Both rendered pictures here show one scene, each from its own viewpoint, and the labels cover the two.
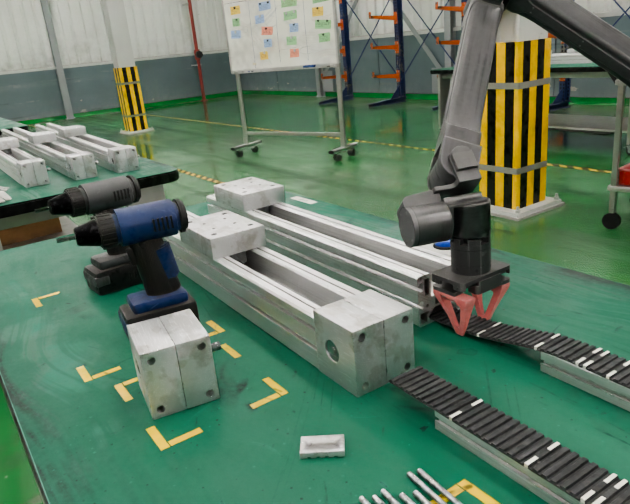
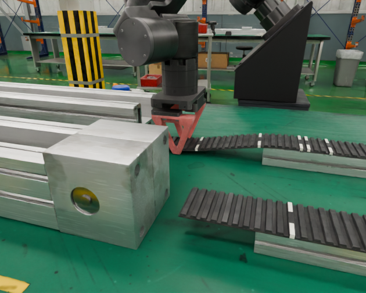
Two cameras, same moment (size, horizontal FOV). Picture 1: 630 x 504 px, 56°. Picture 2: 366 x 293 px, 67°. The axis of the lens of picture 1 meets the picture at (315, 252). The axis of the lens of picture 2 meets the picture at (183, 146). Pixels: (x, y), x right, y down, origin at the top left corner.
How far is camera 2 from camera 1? 0.53 m
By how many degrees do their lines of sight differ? 39
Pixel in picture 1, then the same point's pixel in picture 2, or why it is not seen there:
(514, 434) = (363, 228)
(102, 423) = not seen: outside the picture
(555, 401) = (301, 184)
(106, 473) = not seen: outside the picture
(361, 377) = (138, 222)
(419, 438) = (253, 274)
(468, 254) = (186, 74)
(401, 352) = (162, 179)
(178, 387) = not seen: outside the picture
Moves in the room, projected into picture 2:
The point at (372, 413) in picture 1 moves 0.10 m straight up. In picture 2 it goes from (171, 264) to (169, 169)
